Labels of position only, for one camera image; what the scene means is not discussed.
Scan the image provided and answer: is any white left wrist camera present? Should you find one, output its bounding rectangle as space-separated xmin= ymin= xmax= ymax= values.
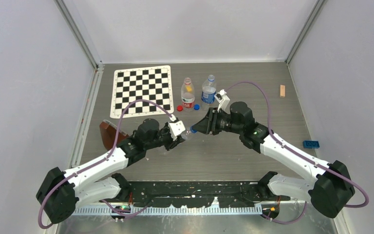
xmin=168 ymin=115 xmax=186 ymax=141

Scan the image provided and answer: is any tan wooden block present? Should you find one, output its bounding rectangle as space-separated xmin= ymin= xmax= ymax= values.
xmin=280 ymin=85 xmax=286 ymax=98

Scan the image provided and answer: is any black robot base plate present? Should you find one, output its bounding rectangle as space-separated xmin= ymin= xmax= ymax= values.
xmin=106 ymin=181 xmax=290 ymax=208

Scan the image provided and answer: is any clear bottle red label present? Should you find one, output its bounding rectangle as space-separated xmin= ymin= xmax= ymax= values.
xmin=181 ymin=78 xmax=195 ymax=110

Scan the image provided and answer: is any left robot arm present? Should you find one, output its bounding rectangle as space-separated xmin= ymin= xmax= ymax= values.
xmin=36 ymin=118 xmax=186 ymax=224

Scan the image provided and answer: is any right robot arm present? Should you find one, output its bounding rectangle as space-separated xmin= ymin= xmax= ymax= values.
xmin=191 ymin=101 xmax=355 ymax=218

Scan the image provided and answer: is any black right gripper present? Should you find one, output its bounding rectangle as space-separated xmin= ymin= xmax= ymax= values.
xmin=192 ymin=108 xmax=243 ymax=136

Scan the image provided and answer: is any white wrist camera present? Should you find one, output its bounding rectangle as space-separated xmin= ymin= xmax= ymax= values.
xmin=168 ymin=115 xmax=186 ymax=141
xmin=215 ymin=89 xmax=230 ymax=111

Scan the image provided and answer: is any brown wooden metronome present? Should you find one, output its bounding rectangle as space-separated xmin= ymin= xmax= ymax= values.
xmin=99 ymin=119 xmax=130 ymax=150

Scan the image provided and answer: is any blue lego brick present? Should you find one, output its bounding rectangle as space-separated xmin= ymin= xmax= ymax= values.
xmin=302 ymin=140 xmax=320 ymax=149

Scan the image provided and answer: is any black white chessboard mat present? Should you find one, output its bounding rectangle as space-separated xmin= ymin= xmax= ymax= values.
xmin=110 ymin=65 xmax=174 ymax=119

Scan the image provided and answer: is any slotted aluminium rail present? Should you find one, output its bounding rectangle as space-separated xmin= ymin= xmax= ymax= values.
xmin=73 ymin=201 xmax=297 ymax=216

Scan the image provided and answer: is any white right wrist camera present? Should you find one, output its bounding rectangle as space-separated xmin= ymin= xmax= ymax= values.
xmin=215 ymin=89 xmax=230 ymax=111

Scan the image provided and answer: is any clear bottle blue label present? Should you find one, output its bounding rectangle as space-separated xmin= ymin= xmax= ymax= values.
xmin=201 ymin=75 xmax=217 ymax=109

